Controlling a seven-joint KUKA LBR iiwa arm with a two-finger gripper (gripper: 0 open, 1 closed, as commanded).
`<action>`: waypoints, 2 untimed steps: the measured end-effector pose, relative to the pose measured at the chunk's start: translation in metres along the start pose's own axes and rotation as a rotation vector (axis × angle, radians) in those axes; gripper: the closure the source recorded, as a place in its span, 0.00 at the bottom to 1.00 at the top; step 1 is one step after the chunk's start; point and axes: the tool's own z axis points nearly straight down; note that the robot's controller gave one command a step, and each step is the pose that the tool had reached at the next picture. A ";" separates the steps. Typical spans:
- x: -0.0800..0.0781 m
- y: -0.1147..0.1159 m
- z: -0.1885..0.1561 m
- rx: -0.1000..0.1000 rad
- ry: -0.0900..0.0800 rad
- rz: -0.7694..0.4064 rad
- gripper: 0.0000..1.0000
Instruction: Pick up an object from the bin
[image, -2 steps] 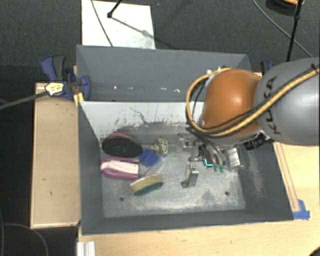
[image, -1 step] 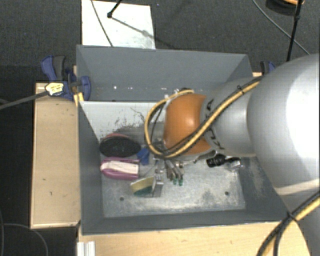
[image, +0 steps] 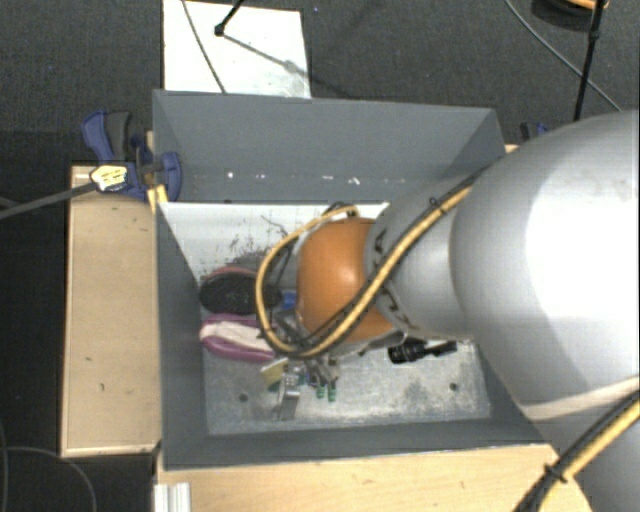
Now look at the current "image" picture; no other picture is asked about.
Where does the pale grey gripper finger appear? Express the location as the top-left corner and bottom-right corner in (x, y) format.
(276, 374), (303, 422)

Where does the yellow and green sponge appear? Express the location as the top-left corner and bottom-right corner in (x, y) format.
(259, 357), (307, 390)

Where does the black and red round object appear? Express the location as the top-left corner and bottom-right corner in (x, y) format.
(198, 266), (284, 317)

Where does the pale wood board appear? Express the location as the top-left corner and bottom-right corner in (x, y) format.
(59, 164), (164, 459)

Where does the grey metal bin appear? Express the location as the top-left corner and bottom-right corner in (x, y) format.
(151, 88), (547, 469)

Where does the black cylinder on white bracket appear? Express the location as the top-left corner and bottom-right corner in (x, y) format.
(387, 336), (459, 366)

